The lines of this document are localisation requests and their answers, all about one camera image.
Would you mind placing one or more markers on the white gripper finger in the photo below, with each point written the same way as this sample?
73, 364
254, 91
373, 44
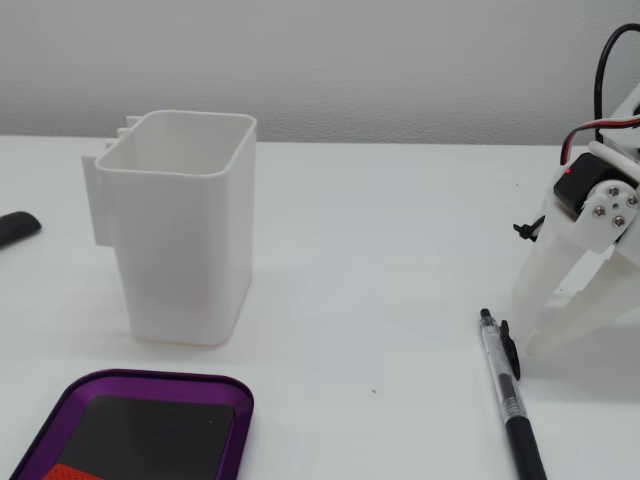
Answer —
542, 280
612, 215

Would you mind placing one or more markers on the red ribbed cube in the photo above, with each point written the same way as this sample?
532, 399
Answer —
67, 472

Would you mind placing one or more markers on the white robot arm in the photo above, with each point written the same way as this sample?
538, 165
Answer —
627, 107

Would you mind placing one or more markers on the white plastic box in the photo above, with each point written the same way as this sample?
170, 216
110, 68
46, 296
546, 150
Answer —
180, 240

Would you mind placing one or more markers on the black zip tie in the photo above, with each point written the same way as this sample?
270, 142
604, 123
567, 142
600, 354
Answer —
527, 230

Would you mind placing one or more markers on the clear black ballpoint pen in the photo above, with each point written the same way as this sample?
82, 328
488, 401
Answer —
517, 425

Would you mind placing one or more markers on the purple metal tray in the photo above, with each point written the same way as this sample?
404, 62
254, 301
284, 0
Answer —
150, 435

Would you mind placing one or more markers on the black rounded object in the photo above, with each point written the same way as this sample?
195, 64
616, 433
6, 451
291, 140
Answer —
17, 225

